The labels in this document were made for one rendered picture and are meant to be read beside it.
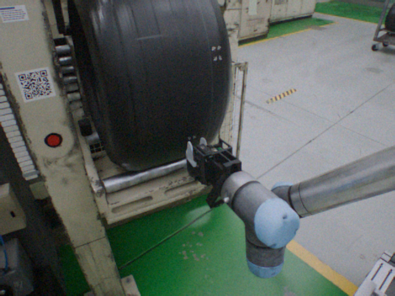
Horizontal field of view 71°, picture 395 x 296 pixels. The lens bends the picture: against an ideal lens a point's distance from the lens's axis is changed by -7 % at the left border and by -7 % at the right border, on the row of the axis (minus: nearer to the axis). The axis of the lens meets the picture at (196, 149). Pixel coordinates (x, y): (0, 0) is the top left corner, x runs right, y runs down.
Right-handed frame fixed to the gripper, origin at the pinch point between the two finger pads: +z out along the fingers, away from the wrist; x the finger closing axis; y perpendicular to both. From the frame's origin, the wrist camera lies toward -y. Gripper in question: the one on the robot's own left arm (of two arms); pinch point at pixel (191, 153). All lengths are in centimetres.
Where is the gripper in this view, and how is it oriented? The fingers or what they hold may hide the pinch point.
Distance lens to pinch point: 76.0
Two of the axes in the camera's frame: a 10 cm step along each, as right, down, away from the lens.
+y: -0.6, -8.7, -4.9
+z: -4.6, -4.1, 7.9
